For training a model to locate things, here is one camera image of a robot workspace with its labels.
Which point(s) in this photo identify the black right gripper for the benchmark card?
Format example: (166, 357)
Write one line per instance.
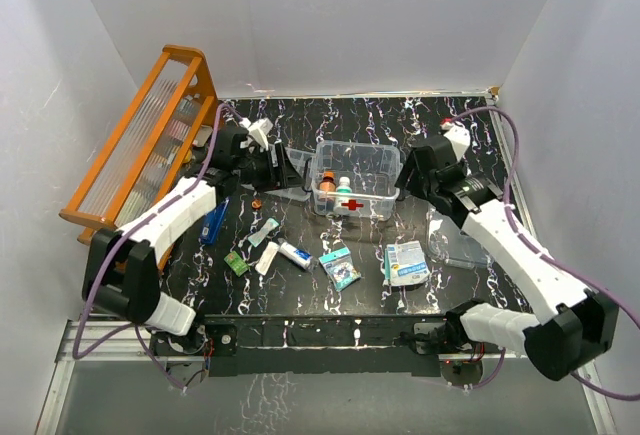
(408, 181)

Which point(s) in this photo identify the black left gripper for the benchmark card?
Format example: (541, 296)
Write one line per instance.
(283, 175)

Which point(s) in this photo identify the brown bottle orange cap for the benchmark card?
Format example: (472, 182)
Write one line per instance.
(327, 185)

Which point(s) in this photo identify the clear first aid box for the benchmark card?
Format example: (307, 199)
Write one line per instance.
(373, 170)

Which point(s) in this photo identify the white bottle green label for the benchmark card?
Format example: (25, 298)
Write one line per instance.
(344, 187)

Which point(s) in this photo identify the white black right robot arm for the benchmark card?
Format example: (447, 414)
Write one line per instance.
(568, 325)

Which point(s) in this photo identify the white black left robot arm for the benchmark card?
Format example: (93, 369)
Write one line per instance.
(122, 270)

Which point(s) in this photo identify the clear plastic divider tray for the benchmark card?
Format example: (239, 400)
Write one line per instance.
(301, 160)

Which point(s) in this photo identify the clear plastic box lid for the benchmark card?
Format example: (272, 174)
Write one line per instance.
(448, 245)

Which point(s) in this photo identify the long white teal sachet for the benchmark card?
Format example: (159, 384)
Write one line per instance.
(267, 257)

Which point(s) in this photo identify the white blue ointment tube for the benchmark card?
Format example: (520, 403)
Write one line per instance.
(298, 256)

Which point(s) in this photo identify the white blue packet bag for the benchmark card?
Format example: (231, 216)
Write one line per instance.
(405, 264)

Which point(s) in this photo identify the small green packet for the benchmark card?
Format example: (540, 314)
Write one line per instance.
(236, 263)

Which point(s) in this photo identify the orange wooden rack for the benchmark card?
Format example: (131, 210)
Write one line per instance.
(144, 154)

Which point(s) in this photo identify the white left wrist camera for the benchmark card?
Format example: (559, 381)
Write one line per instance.
(259, 130)

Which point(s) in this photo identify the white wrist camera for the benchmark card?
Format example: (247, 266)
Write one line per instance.
(259, 130)
(458, 136)

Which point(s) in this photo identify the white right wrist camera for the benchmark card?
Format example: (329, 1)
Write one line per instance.
(458, 136)

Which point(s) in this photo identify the aluminium frame rail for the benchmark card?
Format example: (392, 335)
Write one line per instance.
(571, 321)

